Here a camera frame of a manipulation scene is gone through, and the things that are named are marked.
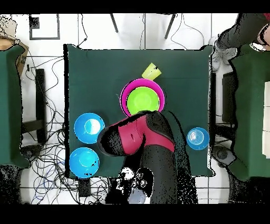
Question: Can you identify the green covered side table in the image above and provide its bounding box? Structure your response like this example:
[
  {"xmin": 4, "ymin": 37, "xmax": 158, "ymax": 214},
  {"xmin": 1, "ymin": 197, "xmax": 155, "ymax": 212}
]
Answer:
[
  {"xmin": 0, "ymin": 45, "xmax": 30, "ymax": 169},
  {"xmin": 228, "ymin": 43, "xmax": 270, "ymax": 181}
]

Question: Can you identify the black box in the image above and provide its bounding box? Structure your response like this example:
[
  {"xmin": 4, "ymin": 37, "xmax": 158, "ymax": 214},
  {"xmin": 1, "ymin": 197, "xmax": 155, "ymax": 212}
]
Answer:
[{"xmin": 221, "ymin": 71, "xmax": 237, "ymax": 125}]

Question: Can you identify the person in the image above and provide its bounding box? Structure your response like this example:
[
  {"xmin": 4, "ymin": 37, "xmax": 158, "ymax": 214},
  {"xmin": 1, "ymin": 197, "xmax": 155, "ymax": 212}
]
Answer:
[{"xmin": 210, "ymin": 13, "xmax": 270, "ymax": 71}]

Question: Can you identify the black stand with knob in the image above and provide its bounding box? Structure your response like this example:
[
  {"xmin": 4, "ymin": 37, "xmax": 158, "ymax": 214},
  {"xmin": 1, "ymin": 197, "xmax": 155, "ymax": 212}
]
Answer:
[{"xmin": 20, "ymin": 144, "xmax": 44, "ymax": 162}]

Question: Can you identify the brown cardboard box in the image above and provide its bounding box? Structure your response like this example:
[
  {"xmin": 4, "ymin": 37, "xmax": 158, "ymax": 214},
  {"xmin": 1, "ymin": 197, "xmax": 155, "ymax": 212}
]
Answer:
[{"xmin": 0, "ymin": 18, "xmax": 30, "ymax": 74}]

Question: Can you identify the green bowl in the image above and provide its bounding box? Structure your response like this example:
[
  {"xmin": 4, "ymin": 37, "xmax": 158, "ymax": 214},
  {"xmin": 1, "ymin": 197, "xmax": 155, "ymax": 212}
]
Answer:
[{"xmin": 126, "ymin": 86, "xmax": 160, "ymax": 116}]

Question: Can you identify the large pink bowl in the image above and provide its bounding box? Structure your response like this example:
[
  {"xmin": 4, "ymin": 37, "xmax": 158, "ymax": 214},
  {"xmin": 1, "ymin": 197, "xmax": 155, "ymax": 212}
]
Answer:
[{"xmin": 119, "ymin": 78, "xmax": 166, "ymax": 118}]

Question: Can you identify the black tripod leg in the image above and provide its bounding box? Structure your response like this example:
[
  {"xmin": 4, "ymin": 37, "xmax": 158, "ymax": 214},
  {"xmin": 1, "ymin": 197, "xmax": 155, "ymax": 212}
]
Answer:
[
  {"xmin": 109, "ymin": 14, "xmax": 119, "ymax": 33},
  {"xmin": 164, "ymin": 14, "xmax": 177, "ymax": 40}
]

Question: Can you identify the white box stack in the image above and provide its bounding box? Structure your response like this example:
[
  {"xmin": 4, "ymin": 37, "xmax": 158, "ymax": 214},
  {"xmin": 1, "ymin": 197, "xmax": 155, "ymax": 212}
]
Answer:
[{"xmin": 262, "ymin": 81, "xmax": 270, "ymax": 158}]

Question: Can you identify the dark green tablecloth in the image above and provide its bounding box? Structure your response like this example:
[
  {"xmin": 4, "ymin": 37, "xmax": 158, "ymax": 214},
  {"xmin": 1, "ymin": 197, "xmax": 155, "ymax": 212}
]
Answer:
[{"xmin": 63, "ymin": 43, "xmax": 215, "ymax": 178}]

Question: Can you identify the long black bar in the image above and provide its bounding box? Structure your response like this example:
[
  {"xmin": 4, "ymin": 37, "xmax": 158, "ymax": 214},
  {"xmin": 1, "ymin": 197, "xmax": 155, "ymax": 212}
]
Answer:
[{"xmin": 35, "ymin": 68, "xmax": 47, "ymax": 144}]

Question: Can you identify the yellow plastic cup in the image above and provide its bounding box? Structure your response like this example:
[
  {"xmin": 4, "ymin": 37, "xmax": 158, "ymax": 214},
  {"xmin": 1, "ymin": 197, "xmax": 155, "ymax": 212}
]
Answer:
[{"xmin": 141, "ymin": 62, "xmax": 162, "ymax": 81}]

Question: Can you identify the large blue bowl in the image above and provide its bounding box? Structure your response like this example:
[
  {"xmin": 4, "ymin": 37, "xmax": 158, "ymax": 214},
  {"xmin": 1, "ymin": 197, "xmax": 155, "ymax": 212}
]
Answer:
[
  {"xmin": 69, "ymin": 147, "xmax": 100, "ymax": 179},
  {"xmin": 73, "ymin": 113, "xmax": 105, "ymax": 144}
]

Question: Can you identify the small blue bowl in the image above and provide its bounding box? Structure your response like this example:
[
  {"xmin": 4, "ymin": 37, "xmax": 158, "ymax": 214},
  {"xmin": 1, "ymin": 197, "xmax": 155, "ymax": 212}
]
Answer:
[{"xmin": 187, "ymin": 127, "xmax": 210, "ymax": 151}]

